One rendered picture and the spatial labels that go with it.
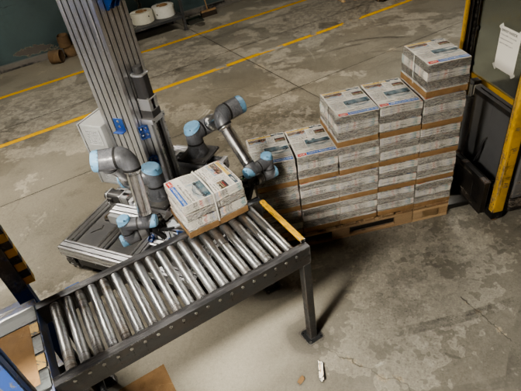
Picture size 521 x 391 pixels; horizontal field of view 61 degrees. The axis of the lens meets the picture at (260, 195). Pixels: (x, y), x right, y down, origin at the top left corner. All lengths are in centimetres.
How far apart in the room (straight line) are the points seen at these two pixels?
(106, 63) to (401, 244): 237
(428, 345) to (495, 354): 36
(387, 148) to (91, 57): 195
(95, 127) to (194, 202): 94
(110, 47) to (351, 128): 153
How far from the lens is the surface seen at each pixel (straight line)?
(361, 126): 301
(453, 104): 323
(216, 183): 251
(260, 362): 292
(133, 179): 244
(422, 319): 310
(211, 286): 227
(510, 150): 345
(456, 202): 384
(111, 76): 277
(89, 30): 272
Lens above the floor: 248
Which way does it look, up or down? 38 degrees down
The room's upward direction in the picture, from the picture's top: 10 degrees counter-clockwise
